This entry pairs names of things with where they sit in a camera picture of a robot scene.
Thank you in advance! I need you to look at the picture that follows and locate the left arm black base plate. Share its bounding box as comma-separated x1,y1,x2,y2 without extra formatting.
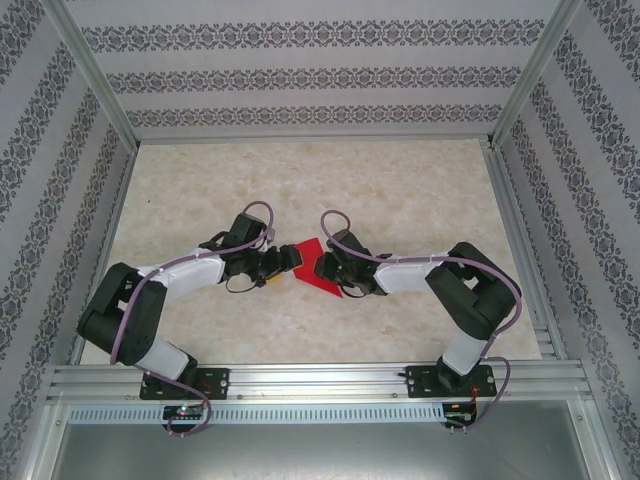
139,367,231,401

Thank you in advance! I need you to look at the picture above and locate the aluminium mounting rail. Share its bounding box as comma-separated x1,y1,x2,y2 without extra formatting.
47,363,594,404

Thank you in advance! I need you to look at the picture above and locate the aluminium table side rail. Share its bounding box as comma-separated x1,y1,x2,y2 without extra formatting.
482,142,569,361
69,144,139,366

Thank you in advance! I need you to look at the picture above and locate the aluminium frame cross beam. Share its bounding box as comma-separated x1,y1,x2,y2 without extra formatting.
134,130,494,146

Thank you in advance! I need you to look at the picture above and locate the slotted grey cable duct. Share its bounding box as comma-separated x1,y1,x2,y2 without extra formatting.
67,402,446,426

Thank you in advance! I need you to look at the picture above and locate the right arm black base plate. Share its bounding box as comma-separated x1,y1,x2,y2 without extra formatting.
407,364,500,400

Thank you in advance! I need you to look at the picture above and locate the grey sheet metal panel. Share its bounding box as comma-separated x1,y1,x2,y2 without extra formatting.
49,399,611,480

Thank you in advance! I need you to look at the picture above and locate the red paper sheet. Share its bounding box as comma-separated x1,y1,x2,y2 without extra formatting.
292,238,345,300

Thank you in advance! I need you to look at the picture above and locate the aluminium frame post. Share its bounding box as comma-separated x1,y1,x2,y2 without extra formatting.
487,0,586,149
38,0,141,149

